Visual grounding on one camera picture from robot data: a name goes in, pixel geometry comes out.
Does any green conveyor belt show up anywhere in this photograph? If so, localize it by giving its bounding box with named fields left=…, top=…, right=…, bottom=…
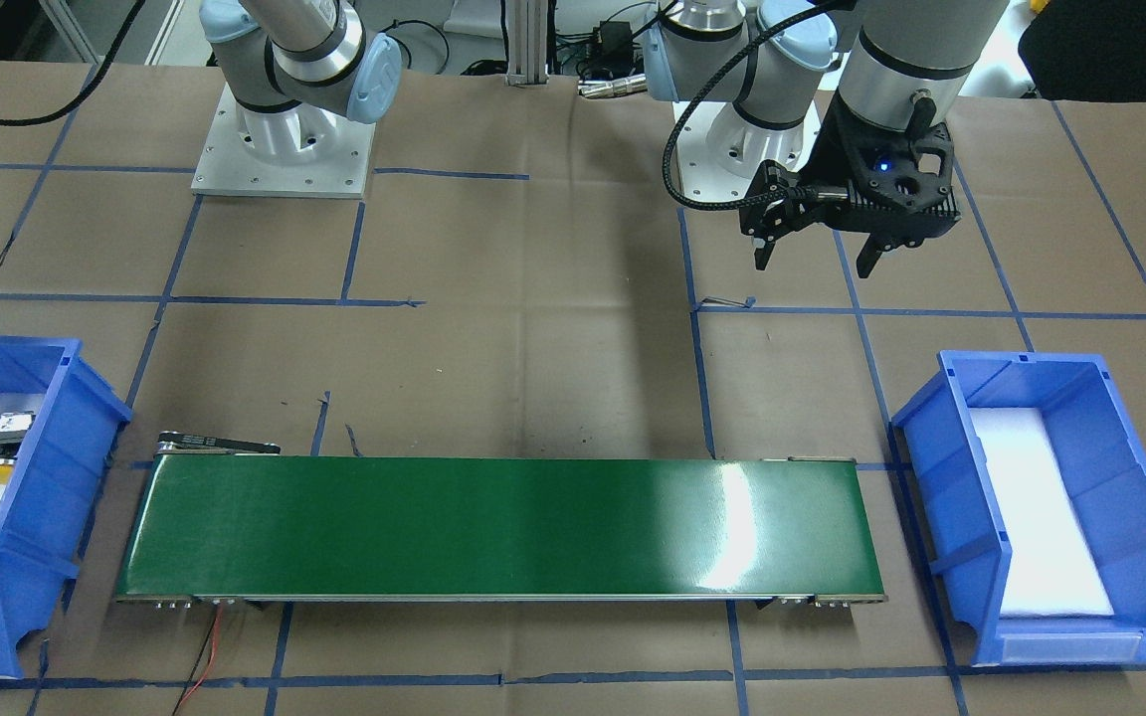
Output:
left=115, top=451, right=886, bottom=607

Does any yellow push button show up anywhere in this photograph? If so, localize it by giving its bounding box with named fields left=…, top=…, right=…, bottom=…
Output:
left=0, top=411, right=36, bottom=485

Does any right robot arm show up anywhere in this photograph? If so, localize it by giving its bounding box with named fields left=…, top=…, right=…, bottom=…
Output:
left=199, top=1, right=402, bottom=166

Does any blue bin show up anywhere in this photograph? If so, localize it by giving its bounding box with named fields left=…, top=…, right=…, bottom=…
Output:
left=0, top=336, right=131, bottom=679
left=892, top=351, right=1146, bottom=667

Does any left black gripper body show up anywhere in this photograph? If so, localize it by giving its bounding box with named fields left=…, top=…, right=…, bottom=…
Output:
left=802, top=94, right=961, bottom=280

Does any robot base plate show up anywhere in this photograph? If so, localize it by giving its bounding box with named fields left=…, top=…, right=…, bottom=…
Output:
left=191, top=87, right=376, bottom=200
left=674, top=101, right=822, bottom=203

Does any aluminium frame post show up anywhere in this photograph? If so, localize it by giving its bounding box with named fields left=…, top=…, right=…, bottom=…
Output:
left=501, top=1, right=554, bottom=87

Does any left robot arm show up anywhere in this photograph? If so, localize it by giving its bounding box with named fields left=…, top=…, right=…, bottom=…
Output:
left=642, top=1, right=1004, bottom=277

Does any black braided cable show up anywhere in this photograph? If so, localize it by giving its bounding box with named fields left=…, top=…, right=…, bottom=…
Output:
left=660, top=0, right=853, bottom=212

